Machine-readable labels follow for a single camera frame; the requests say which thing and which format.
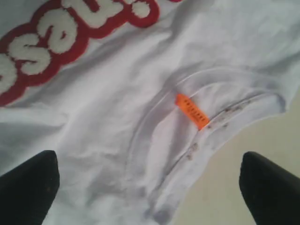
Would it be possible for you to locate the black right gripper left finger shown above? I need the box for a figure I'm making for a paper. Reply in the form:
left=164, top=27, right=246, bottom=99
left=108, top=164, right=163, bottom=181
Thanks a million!
left=0, top=150, right=59, bottom=225

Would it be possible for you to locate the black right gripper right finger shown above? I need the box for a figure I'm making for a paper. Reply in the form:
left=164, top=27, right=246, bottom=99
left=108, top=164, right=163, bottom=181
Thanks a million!
left=239, top=151, right=300, bottom=225

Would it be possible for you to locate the white t-shirt with red logo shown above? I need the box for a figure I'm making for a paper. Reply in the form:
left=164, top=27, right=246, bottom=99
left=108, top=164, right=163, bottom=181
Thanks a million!
left=0, top=0, right=300, bottom=225

